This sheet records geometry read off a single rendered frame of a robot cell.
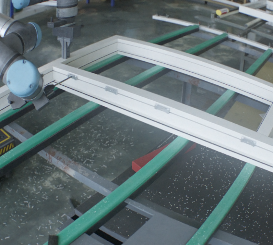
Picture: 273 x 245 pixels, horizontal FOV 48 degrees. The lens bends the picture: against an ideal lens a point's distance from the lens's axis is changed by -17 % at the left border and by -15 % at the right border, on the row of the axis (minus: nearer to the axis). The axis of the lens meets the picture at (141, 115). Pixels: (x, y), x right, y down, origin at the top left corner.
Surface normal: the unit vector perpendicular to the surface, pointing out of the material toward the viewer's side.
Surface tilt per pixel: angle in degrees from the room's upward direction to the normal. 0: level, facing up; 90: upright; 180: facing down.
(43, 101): 56
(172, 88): 0
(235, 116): 0
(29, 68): 60
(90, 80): 90
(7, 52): 37
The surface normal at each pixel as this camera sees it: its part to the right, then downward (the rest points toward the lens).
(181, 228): 0.04, -0.86
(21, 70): 0.22, 0.00
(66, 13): 0.21, 0.50
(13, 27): 0.16, -0.32
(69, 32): -0.57, 0.39
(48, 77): 0.82, 0.32
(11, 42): 0.74, -0.43
